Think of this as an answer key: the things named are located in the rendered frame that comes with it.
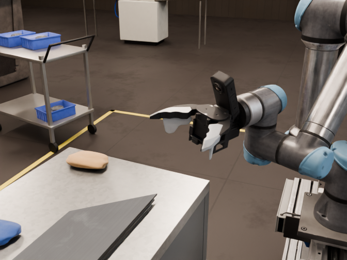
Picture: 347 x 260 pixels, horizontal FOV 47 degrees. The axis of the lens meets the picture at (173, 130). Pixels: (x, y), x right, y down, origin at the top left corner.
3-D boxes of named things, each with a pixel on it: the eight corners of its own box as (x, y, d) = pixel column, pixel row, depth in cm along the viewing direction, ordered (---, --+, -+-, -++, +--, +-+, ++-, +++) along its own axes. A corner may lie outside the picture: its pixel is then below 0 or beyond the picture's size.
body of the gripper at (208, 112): (210, 156, 84) (246, 139, 92) (216, 120, 80) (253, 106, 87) (185, 140, 89) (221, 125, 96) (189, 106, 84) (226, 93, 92)
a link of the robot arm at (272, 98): (287, 118, 100) (292, 86, 97) (261, 131, 93) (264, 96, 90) (261, 110, 105) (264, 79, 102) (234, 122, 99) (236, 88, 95)
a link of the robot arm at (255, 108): (265, 100, 90) (237, 87, 95) (252, 105, 87) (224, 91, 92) (258, 129, 94) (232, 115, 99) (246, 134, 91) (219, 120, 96)
